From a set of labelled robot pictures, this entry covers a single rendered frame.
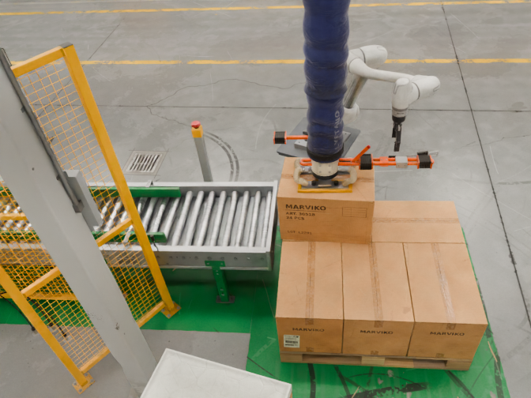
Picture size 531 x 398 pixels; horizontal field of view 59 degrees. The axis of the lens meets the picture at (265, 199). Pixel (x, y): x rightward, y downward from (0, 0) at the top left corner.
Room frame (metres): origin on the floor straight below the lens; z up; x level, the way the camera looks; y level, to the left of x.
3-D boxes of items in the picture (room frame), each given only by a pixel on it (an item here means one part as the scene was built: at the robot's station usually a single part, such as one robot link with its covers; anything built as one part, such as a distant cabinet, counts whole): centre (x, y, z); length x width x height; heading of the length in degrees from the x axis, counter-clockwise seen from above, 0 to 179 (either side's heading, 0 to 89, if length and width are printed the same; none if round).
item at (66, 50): (1.81, 1.08, 1.05); 0.87 x 0.10 x 2.10; 132
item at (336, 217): (2.27, -0.41, 0.74); 0.60 x 0.40 x 0.40; 76
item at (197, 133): (2.94, 0.44, 0.50); 0.07 x 0.07 x 1.00; 80
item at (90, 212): (1.58, 0.86, 1.62); 0.20 x 0.05 x 0.30; 80
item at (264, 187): (2.87, 1.06, 0.50); 2.31 x 0.05 x 0.19; 80
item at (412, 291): (1.93, -0.65, 0.34); 1.20 x 1.00 x 0.40; 80
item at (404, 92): (2.21, -0.82, 1.55); 0.13 x 0.11 x 0.16; 109
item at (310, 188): (2.18, -0.38, 0.97); 0.34 x 0.10 x 0.05; 80
